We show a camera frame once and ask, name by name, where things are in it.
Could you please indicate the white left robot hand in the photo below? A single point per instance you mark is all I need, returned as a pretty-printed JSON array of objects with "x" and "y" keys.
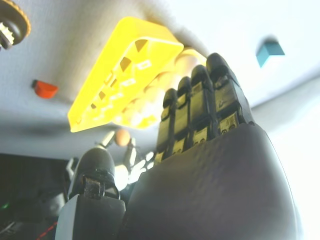
[{"x": 212, "y": 187}]

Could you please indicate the yellow-brown toy egg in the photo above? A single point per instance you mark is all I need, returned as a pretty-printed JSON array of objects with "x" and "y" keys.
[{"x": 122, "y": 137}]

